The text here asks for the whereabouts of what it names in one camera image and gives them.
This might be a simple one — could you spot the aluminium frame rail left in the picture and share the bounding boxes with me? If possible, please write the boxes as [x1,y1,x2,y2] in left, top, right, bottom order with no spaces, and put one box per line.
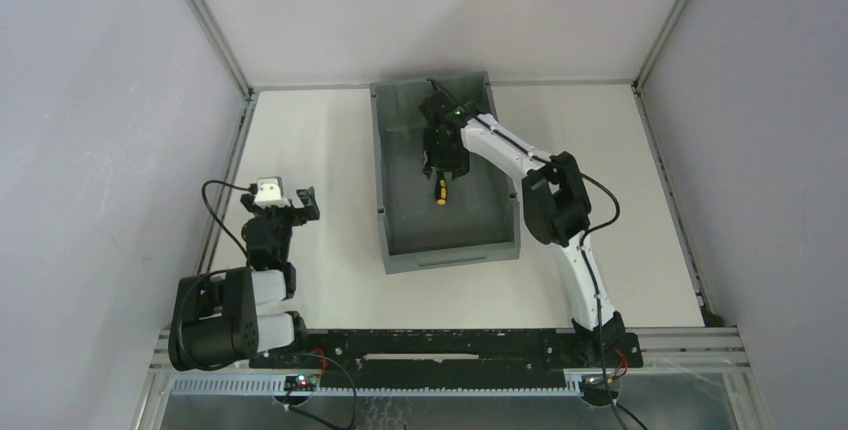
[195,89,257,275]

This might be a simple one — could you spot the yellow black screwdriver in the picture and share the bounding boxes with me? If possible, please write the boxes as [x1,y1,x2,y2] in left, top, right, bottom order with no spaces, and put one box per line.
[434,171,448,206]

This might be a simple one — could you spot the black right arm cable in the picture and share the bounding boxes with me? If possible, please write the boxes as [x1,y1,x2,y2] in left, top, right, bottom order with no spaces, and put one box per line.
[427,79,641,430]

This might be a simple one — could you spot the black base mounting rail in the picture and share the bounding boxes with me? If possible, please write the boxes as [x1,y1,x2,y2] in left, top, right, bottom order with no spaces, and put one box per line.
[249,329,644,388]

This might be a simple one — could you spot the grey plastic bin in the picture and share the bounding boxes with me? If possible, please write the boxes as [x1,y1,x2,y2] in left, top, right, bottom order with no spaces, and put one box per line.
[369,72,521,274]

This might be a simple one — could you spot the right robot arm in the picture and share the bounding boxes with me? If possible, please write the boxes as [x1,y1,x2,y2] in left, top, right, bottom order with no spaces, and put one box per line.
[419,80,626,365]

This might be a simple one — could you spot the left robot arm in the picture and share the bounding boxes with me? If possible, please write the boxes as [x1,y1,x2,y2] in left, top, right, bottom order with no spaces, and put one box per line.
[168,179,320,371]

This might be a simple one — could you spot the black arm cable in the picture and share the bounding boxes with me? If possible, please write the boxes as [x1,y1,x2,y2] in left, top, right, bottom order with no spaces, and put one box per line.
[427,79,641,430]
[201,179,256,263]

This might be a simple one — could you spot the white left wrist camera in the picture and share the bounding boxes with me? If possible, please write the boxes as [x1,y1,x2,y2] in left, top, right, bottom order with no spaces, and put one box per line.
[252,176,291,209]

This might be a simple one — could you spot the small electronics board with leds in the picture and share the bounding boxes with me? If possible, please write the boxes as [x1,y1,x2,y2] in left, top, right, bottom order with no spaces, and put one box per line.
[284,374,320,393]

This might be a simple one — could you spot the grey slotted cable duct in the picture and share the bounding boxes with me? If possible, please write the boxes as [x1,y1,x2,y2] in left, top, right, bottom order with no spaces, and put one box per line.
[171,374,583,397]

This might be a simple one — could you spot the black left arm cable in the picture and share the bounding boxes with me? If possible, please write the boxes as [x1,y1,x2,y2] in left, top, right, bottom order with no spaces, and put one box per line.
[201,179,256,263]

